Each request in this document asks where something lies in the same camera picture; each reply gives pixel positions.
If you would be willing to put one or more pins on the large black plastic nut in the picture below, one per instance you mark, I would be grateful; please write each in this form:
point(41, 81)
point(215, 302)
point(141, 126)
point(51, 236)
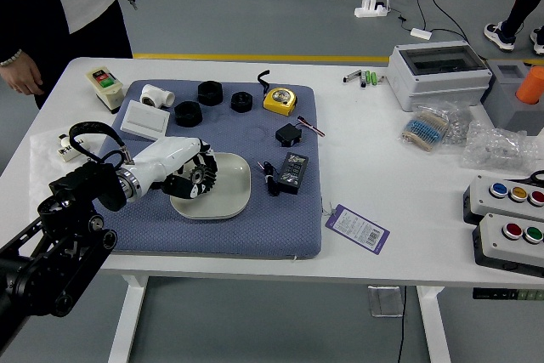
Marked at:
point(187, 114)
point(210, 94)

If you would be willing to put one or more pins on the large black gear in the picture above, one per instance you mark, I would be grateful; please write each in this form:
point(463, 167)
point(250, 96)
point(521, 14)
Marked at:
point(197, 176)

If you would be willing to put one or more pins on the white wall switch panel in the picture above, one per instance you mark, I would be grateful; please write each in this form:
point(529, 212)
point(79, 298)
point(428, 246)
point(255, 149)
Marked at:
point(144, 120)

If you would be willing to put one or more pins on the person's hand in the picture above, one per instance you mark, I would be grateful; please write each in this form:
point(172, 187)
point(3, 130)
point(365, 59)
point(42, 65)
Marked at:
point(21, 76)

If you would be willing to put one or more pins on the blue-yellow-red button box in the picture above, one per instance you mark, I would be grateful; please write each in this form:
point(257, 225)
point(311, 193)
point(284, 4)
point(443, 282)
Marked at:
point(480, 201)

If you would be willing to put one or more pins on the red-green button box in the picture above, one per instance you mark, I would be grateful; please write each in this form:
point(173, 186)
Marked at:
point(493, 244)

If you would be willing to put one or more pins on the purple product tag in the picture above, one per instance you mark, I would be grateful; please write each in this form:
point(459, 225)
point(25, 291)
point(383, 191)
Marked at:
point(357, 229)

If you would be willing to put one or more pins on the table height control panel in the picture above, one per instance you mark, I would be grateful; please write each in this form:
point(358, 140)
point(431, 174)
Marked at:
point(506, 294)

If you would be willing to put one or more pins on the bag of resistors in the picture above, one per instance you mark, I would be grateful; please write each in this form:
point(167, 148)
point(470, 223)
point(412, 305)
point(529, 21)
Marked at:
point(425, 129)

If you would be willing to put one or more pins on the grey block holder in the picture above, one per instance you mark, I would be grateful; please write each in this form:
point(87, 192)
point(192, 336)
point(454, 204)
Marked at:
point(506, 112)

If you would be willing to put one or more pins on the bubble wrap bag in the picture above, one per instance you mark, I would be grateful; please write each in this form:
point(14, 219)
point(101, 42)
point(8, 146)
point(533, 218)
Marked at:
point(497, 148)

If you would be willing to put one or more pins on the white square plate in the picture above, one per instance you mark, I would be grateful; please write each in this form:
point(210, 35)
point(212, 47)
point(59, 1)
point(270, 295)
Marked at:
point(229, 193)

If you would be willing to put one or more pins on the white pipe tee fitting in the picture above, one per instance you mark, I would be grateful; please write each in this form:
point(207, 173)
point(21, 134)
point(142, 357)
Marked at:
point(155, 95)

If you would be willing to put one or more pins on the white power adapter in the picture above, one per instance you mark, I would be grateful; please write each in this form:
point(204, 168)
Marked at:
point(421, 33)

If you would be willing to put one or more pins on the cream red-green switch box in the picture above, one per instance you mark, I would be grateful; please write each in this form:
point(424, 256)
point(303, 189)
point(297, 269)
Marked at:
point(102, 80)

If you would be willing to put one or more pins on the small black plastic nut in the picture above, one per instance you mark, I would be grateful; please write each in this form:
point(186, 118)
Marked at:
point(241, 102)

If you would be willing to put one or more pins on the grey box under table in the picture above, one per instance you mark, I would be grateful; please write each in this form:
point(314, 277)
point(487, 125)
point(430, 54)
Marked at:
point(384, 301)

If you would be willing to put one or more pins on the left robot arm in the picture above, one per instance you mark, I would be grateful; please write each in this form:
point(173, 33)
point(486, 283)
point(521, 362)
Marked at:
point(64, 227)

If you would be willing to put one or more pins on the white labelled tube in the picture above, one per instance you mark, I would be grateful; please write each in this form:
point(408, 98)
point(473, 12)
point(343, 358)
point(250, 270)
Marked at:
point(68, 151)

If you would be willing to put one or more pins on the clear bag of screws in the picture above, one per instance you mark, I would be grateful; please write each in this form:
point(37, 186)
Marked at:
point(458, 125)

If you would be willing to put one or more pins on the blue-grey cushion mat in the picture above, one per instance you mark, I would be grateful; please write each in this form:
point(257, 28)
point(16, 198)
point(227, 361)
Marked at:
point(238, 227)

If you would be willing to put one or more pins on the orange cylinder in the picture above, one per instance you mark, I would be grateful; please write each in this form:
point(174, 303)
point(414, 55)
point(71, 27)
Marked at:
point(531, 86)

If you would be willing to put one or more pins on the black marker pen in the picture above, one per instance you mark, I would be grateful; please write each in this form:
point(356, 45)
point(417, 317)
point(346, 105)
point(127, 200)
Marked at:
point(364, 79)

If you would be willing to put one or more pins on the grey electrical enclosure box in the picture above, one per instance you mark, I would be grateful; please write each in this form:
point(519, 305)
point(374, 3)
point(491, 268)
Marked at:
point(438, 86)

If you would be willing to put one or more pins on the yellow tape measure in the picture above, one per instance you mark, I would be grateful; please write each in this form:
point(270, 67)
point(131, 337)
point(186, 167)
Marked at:
point(278, 99)

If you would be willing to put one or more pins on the green battery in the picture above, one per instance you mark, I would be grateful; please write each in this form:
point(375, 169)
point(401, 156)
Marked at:
point(370, 77)
point(375, 78)

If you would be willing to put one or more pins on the white table leg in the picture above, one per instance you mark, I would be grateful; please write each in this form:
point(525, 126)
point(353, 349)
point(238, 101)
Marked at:
point(127, 320)
point(435, 329)

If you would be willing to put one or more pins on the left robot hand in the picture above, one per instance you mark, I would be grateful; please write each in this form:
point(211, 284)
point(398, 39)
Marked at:
point(170, 154)

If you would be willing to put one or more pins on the black digital display module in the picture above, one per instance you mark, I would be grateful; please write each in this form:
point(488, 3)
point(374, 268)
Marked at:
point(292, 171)

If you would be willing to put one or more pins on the white power strip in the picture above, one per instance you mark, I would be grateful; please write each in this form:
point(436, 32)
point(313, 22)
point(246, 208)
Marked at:
point(366, 12)

